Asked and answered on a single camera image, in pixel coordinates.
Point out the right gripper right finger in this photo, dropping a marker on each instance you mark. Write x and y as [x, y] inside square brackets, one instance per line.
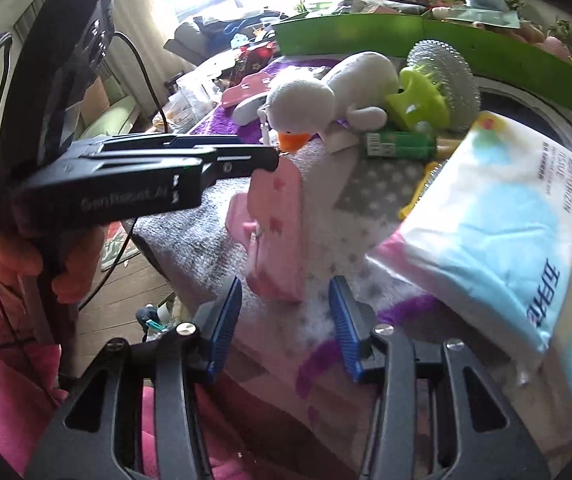
[475, 432]

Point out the glass jars cluster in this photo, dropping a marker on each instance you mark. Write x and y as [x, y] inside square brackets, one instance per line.
[191, 97]

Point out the right green storage box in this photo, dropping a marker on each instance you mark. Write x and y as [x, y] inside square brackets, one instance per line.
[498, 57]

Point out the silver steel wool scrubber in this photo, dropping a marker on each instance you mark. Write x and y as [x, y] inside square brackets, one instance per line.
[451, 75]

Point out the grey sofa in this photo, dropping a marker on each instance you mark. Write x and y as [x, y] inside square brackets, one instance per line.
[189, 43]

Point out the left green storage box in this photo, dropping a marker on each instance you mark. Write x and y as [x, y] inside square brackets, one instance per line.
[389, 34]

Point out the white grey garlic press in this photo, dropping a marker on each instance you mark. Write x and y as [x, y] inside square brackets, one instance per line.
[251, 109]

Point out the yellow scrubber sponge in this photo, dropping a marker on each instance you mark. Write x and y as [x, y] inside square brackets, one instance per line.
[431, 171]

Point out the red patterned bag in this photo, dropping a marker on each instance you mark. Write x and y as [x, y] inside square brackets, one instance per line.
[252, 59]

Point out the left hand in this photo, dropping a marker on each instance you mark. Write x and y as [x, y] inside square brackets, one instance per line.
[19, 258]

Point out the grey green face mask pack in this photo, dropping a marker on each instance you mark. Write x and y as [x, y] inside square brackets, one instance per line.
[502, 19]

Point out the green medicine bottle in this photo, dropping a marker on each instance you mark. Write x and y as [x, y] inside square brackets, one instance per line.
[407, 145]

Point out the blue fluffy headband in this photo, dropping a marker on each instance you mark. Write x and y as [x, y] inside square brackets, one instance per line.
[493, 5]

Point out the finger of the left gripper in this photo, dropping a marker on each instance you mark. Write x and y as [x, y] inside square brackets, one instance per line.
[142, 141]
[229, 161]

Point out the large tissue pack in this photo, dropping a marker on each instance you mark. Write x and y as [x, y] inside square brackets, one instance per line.
[492, 236]

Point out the green storage box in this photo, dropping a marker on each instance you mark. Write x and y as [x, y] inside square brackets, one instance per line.
[389, 34]
[498, 57]

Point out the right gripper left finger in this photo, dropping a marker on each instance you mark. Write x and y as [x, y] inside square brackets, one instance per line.
[97, 432]

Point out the pink plastic clip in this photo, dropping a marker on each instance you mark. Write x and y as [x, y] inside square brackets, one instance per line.
[267, 221]
[251, 85]

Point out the purple grey rug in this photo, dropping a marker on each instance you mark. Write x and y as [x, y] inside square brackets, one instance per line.
[286, 354]

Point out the white plush bunny toy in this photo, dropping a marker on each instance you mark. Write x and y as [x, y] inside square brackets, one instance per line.
[347, 101]

